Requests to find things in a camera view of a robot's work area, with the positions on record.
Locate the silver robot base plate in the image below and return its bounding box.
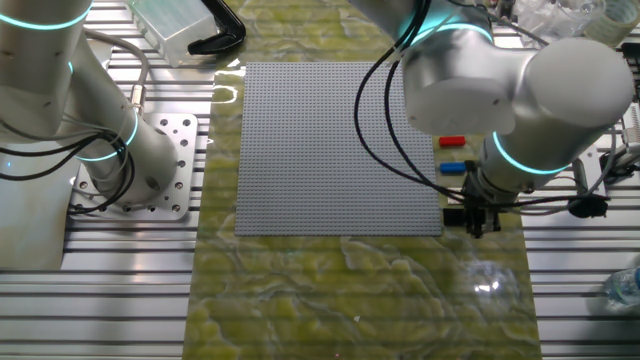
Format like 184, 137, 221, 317
66, 112, 200, 223

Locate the grey depth camera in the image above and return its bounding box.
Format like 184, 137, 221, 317
622, 103, 640, 151

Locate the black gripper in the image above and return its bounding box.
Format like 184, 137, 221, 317
462, 160, 503, 239

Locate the large grey Lego baseplate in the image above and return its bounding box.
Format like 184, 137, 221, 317
234, 61, 444, 238

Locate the black keyboard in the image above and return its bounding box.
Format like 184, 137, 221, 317
619, 42, 640, 101

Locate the black Lego plate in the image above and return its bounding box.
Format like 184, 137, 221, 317
442, 207, 470, 227

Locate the clear water bottle blue cap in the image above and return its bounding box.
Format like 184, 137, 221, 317
602, 266, 640, 308

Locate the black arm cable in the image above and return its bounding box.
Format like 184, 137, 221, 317
352, 0, 611, 220
382, 49, 471, 201

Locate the green marble pattern mat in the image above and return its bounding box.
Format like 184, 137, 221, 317
181, 0, 544, 360

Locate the clear plastic cup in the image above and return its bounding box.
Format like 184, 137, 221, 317
514, 0, 607, 49

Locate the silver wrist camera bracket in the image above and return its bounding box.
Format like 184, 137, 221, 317
571, 157, 591, 197

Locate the clear tape roll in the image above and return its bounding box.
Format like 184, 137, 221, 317
583, 0, 640, 49

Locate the grey base cable with connector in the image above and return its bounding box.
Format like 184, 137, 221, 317
82, 27, 152, 117

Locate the black C-clamp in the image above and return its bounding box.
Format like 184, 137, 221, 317
186, 0, 248, 57

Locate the metal camera mount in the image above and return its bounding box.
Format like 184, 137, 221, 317
597, 144, 640, 181

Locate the black base cable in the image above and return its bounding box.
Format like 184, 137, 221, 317
0, 127, 137, 217

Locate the translucent plastic box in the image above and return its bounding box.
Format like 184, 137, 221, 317
123, 0, 220, 69

